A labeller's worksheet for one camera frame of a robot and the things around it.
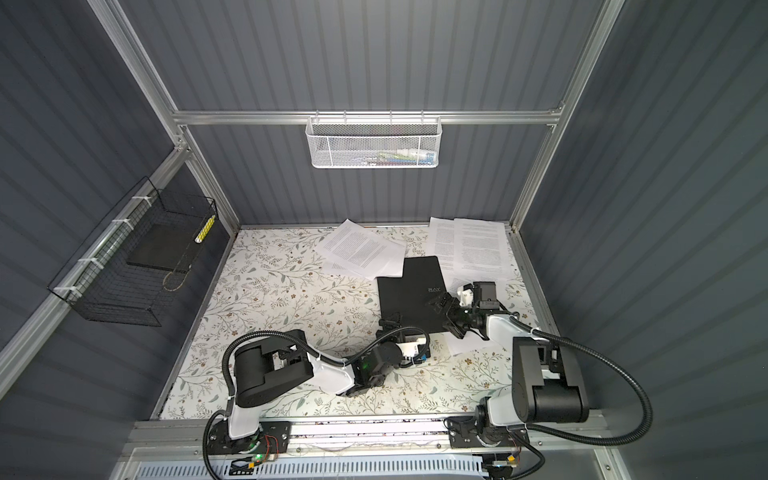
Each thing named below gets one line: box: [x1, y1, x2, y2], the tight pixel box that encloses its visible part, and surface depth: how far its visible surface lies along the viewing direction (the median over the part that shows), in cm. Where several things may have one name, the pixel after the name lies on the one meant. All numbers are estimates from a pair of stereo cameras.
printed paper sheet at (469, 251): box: [427, 217, 512, 292], surface depth 114 cm
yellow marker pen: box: [194, 215, 216, 243], surface depth 83 cm
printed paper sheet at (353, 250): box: [314, 218, 407, 280], surface depth 114 cm
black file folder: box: [376, 256, 448, 334], surface depth 104 cm
